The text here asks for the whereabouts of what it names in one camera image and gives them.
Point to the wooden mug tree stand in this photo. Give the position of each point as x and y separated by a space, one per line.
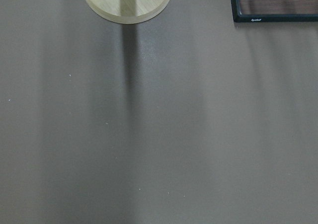
127 11

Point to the black tray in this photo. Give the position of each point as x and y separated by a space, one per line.
257 11

